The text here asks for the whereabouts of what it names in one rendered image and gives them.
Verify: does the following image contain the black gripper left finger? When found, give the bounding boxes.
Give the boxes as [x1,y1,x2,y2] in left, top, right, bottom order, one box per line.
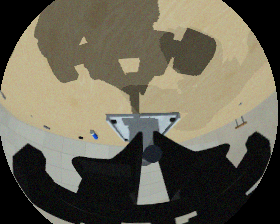
[72,132,143,205]

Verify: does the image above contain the light grey base plate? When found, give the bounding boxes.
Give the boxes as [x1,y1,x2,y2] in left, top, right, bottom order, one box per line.
[106,112,181,152]

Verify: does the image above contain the dark grey metal shaft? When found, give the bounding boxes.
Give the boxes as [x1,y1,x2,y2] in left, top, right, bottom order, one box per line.
[142,145,162,163]

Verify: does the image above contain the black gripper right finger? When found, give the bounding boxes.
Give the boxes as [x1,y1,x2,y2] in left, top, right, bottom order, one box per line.
[153,131,230,201]

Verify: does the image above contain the blue screwdriver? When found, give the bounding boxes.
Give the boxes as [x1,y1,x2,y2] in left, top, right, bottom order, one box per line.
[90,130,98,140]

